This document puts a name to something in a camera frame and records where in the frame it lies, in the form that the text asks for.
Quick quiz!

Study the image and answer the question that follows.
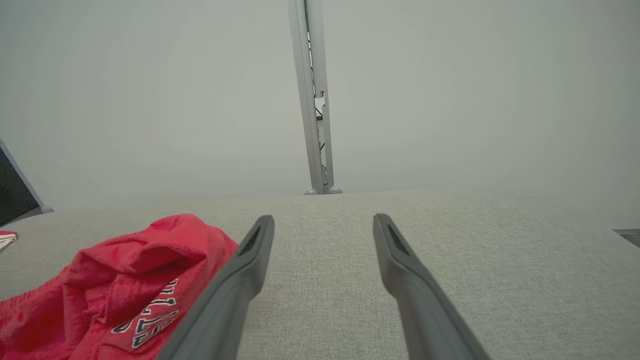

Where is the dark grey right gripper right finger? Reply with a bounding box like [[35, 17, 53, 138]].
[[373, 213, 491, 360]]

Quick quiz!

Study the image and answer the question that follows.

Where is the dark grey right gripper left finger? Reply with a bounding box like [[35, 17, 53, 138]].
[[157, 215, 275, 360]]

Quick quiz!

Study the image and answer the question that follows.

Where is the red shirt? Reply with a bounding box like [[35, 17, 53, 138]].
[[0, 214, 240, 360]]

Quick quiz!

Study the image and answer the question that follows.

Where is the grey metal ledge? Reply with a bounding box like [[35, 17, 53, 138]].
[[612, 228, 640, 248]]

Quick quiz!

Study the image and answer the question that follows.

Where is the grey metal post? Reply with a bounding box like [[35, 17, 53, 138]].
[[288, 0, 344, 195]]

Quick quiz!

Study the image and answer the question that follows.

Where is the dark panel with grey frame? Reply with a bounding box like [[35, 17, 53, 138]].
[[0, 139, 54, 227]]

